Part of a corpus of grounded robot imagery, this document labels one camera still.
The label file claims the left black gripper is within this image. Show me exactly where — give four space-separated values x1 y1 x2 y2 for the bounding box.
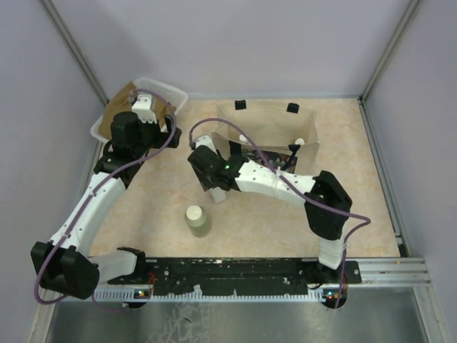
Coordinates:
133 114 181 158

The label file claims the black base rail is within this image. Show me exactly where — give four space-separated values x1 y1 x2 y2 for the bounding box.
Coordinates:
108 257 362 305

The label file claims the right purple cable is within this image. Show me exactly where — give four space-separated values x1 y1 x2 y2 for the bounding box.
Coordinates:
188 119 371 310

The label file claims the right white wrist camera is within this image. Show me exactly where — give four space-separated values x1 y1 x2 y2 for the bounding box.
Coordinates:
191 135 216 153

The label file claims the beige canvas bag floral pocket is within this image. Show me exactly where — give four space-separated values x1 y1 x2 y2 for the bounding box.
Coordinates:
211 100 320 174

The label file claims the green bottle white cap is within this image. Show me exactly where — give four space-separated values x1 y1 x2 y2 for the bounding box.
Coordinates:
184 205 211 238

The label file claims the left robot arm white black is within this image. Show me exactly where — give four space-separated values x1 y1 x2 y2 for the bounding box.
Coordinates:
31 111 181 305

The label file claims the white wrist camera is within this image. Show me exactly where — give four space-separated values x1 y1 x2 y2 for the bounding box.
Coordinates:
191 135 216 153
131 94 157 124

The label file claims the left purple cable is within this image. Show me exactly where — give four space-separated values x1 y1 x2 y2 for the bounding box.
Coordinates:
33 88 178 314

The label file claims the white bottle black cap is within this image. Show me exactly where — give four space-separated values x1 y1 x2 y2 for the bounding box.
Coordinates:
209 187 226 204

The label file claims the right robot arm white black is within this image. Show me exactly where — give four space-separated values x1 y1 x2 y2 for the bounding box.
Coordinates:
188 144 353 283

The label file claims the white plastic basket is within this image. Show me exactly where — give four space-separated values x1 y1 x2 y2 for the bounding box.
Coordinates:
90 77 189 144

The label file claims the brown cloth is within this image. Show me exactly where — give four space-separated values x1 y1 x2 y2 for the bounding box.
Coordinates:
98 81 171 140

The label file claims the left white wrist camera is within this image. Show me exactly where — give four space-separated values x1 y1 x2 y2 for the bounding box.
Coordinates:
131 94 157 124

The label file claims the purple cable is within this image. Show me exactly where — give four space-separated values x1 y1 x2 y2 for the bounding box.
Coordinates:
188 119 371 310
33 88 178 314

